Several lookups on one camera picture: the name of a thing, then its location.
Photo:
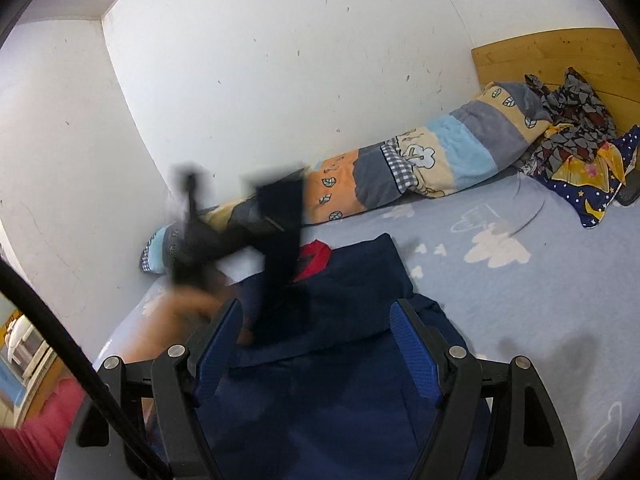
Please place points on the wooden headboard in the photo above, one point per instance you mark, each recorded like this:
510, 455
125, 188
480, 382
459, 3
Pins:
601, 55

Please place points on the light blue cloud bedsheet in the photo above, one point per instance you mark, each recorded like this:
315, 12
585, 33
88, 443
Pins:
549, 310

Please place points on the grey patterned cloth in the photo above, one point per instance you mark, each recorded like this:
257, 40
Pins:
580, 125

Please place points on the red sleeve forearm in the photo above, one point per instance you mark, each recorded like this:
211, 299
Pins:
33, 450

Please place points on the person's left hand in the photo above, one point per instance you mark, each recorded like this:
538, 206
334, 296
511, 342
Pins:
173, 319

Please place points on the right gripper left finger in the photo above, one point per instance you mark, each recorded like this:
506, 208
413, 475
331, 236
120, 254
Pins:
179, 376

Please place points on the navy blue work jacket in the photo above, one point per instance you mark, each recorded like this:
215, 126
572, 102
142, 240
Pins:
337, 400

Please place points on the navy yellow star pillow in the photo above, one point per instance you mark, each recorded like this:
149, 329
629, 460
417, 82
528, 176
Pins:
590, 187

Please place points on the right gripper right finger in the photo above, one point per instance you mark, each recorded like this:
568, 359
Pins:
448, 377

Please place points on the patchwork rolled quilt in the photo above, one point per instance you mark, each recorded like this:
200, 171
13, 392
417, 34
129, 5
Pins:
457, 151

